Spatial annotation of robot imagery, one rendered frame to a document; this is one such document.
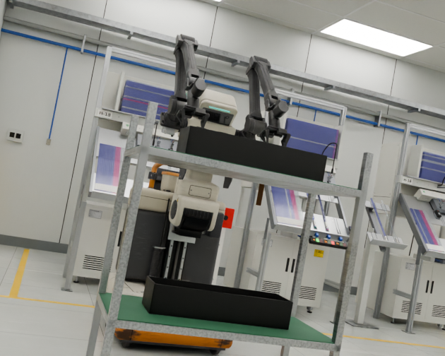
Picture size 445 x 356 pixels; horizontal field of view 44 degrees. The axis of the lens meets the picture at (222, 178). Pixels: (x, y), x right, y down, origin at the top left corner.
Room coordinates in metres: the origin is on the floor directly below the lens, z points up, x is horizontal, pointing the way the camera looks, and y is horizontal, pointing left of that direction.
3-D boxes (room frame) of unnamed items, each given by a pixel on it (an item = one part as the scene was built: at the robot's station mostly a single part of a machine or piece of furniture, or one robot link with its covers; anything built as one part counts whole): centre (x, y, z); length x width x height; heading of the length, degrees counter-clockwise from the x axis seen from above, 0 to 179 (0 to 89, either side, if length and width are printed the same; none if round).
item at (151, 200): (3.26, 0.23, 0.59); 0.55 x 0.34 x 0.83; 111
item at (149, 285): (2.24, -0.07, 0.41); 0.57 x 0.17 x 0.11; 107
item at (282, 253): (5.10, -0.61, 0.31); 0.70 x 0.65 x 0.62; 107
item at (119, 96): (4.69, 0.78, 0.95); 1.33 x 0.82 x 1.90; 17
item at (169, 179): (3.28, 0.23, 0.87); 0.23 x 0.15 x 0.11; 111
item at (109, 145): (4.51, 0.70, 0.66); 1.01 x 0.73 x 1.31; 17
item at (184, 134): (2.20, -0.10, 1.01); 0.57 x 0.17 x 0.11; 107
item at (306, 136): (5.00, -0.71, 1.52); 0.51 x 0.13 x 0.27; 107
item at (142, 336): (3.17, 0.19, 0.16); 0.67 x 0.64 x 0.25; 21
